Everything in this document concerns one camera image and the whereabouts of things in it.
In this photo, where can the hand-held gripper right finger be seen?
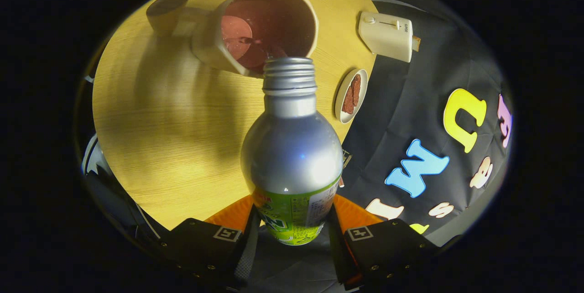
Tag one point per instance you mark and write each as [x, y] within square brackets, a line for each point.
[336, 249]

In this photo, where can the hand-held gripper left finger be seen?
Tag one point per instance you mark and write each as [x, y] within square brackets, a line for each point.
[248, 249]

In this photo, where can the silver juice bottle green label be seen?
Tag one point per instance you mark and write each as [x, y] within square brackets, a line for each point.
[292, 156]

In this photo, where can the black backdrop cloth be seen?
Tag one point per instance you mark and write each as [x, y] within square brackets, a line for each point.
[392, 138]

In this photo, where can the wooden table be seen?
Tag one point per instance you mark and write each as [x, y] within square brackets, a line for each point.
[173, 138]

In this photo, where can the white oval plate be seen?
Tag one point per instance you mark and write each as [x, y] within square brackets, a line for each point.
[342, 110]

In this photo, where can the brown meat strips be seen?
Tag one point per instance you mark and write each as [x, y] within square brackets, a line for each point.
[352, 94]

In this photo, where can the white toaster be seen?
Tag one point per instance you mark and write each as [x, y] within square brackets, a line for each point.
[388, 37]

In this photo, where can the toast slice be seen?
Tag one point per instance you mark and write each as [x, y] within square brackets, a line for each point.
[416, 43]

